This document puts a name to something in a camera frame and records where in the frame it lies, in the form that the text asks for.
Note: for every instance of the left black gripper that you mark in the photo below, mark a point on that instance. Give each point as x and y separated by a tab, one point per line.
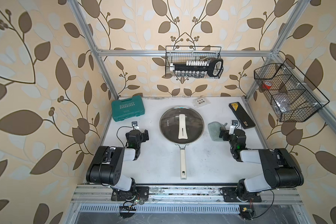
143	135

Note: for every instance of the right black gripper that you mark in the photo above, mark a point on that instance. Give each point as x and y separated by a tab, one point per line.
226	135

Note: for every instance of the green microfibre cloth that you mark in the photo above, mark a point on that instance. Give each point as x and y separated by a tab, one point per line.
214	131

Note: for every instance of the glass pot lid cream handle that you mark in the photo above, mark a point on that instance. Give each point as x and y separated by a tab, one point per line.
181	125

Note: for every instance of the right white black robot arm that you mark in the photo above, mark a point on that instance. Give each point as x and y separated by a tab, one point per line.
279	170

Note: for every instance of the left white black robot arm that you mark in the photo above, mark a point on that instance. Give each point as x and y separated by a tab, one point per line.
106	166

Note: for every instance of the black flat box yellow label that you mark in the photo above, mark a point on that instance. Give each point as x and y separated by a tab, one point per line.
242	116

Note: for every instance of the green plastic tool case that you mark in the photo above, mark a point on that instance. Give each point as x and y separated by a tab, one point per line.
127	108

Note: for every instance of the clear plastic bag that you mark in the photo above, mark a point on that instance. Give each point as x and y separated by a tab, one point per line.
282	101

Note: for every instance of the black socket set holder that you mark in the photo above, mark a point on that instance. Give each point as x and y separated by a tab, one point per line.
212	68

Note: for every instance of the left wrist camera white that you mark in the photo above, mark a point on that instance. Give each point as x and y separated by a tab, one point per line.
135	125

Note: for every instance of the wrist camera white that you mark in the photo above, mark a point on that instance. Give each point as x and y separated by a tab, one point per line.
234	125
135	125

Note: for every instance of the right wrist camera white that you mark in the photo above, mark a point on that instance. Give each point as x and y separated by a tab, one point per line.
234	125

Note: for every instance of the brown frying pan cream handle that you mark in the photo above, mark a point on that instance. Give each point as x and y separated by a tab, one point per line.
183	170

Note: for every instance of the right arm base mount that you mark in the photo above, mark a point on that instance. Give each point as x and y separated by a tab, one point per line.
235	195

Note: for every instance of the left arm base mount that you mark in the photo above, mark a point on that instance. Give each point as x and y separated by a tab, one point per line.
139	193

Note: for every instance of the black wire basket right wall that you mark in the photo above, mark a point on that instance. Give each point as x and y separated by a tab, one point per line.
306	99

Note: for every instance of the black wire basket wall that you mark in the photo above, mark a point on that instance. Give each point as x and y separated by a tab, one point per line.
182	54
306	99

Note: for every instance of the black wire basket back wall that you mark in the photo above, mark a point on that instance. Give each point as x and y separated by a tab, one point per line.
182	54

